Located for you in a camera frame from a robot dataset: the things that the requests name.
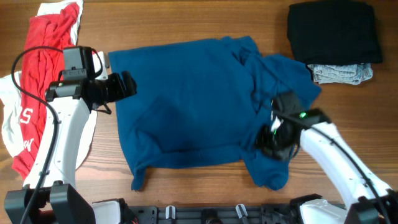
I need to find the folded grey garment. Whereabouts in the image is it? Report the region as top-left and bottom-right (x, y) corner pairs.
(308, 63), (373, 85)

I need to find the blue t-shirt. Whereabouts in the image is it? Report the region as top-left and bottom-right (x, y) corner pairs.
(109, 37), (321, 190)

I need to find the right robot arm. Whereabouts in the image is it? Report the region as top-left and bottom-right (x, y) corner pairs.
(254, 91), (397, 223)

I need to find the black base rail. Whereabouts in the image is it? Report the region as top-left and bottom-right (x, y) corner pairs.
(124, 197), (347, 224)

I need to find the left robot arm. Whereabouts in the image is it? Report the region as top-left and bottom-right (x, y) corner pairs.
(4, 46), (138, 223)

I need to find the red t-shirt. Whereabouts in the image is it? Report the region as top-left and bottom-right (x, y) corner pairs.
(12, 3), (78, 179)

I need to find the folded black garment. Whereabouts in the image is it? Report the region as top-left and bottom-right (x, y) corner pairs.
(287, 1), (383, 65)

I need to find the white t-shirt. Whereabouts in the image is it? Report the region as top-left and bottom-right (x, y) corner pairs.
(1, 0), (97, 167)

